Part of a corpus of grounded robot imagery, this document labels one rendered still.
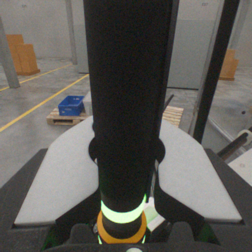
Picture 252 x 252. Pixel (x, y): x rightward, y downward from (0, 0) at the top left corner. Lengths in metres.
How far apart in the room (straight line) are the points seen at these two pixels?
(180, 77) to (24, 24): 12.36
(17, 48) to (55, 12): 6.18
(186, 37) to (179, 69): 0.95
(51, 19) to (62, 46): 1.80
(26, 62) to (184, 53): 6.32
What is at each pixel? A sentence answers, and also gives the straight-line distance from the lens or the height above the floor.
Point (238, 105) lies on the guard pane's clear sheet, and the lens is 1.17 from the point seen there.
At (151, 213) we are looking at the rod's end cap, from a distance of 0.19.
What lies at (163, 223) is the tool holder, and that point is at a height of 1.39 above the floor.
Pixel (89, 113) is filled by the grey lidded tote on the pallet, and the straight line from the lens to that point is 3.21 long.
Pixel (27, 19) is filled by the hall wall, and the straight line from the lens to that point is 15.07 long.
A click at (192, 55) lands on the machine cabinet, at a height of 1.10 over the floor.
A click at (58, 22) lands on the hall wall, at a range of 13.81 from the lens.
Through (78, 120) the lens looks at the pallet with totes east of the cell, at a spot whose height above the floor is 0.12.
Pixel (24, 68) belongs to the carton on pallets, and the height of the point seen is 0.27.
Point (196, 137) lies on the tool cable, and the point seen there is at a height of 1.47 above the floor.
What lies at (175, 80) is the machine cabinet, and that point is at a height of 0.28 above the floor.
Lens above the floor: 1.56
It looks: 30 degrees down
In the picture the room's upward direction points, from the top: 1 degrees clockwise
